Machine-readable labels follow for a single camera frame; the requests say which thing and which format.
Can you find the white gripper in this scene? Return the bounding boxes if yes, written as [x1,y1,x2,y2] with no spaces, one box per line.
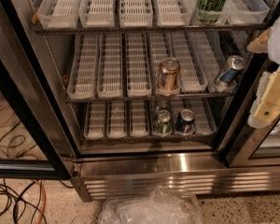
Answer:
[246,27,280,130]

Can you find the right glass fridge door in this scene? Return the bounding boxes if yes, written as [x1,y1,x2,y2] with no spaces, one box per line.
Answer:
[223,9,280,167]

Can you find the green can rear bottom shelf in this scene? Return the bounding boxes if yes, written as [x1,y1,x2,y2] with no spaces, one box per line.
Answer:
[154,100,170,114]

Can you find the left glass fridge door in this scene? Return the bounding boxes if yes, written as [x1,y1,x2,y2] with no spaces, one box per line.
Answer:
[0,0,80,179]

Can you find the bottom wire shelf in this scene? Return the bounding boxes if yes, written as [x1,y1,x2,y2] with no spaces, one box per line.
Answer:
[80,134,215,145]

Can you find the dark blue can bottom shelf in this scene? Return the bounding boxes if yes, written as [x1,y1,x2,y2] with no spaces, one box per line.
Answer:
[175,109,195,134]

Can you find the green can front bottom shelf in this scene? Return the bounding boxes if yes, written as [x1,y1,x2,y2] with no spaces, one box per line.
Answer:
[153,110,172,136]

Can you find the orange cable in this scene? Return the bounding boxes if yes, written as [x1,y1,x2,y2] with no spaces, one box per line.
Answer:
[31,179,48,224]

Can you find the top wire shelf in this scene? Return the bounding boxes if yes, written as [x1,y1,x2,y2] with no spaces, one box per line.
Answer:
[34,23,268,35]

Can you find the middle wire shelf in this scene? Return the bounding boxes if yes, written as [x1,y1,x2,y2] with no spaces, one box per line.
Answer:
[65,92,235,104]

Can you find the tall green can top shelf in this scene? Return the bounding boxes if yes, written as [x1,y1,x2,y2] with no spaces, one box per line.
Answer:
[197,0,226,23]

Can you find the wire shelf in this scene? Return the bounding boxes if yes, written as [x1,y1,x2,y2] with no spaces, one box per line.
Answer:
[65,92,235,104]
[80,134,215,145]
[34,23,268,35]

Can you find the glass fridge door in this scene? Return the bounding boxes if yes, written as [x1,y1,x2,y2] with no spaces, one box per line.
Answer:
[0,0,80,179]
[223,9,280,167]

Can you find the stainless fridge base grille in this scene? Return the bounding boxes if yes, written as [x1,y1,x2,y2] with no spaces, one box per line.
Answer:
[71,153,280,202]

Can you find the blue silver can middle shelf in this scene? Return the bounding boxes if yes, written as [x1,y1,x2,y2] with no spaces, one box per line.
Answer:
[214,55,245,87]

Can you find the black cables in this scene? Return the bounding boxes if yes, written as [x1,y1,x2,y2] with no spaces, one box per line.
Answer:
[0,178,48,224]

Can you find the clear plastic bag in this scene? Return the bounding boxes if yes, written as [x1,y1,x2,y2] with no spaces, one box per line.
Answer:
[98,186,203,224]

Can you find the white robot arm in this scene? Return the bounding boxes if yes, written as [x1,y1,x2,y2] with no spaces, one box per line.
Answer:
[247,16,280,129]

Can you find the copper can middle shelf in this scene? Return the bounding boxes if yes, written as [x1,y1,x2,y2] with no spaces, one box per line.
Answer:
[157,57,181,91]

